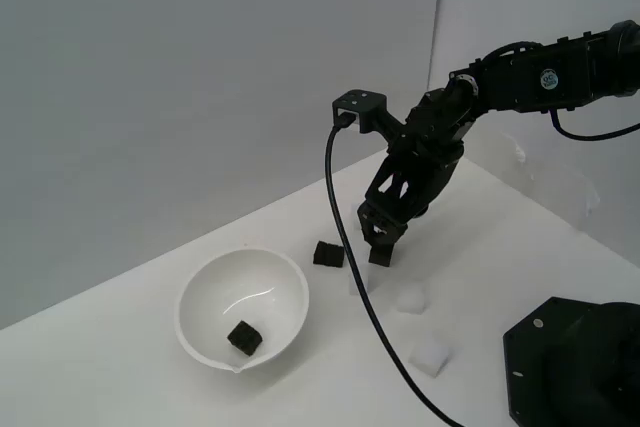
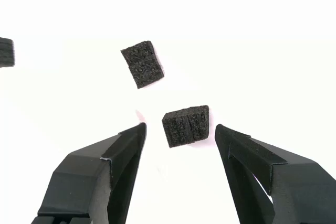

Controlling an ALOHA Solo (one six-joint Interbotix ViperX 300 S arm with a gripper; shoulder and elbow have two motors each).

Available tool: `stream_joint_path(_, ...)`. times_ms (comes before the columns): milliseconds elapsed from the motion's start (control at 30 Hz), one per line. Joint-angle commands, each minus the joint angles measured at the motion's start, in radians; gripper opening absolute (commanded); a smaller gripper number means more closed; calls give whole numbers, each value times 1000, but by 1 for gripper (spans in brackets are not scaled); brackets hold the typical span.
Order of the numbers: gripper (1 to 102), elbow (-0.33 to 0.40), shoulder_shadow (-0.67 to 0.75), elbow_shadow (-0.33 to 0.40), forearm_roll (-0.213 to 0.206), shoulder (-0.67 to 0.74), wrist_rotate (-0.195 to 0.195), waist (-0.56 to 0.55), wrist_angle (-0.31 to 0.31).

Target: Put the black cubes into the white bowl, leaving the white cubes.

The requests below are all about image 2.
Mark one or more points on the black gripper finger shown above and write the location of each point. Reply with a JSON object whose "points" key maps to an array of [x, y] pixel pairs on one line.
{"points": [[86, 187], [296, 192]]}

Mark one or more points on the black foam cube with slit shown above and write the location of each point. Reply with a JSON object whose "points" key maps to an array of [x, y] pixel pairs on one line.
{"points": [[183, 127]]}

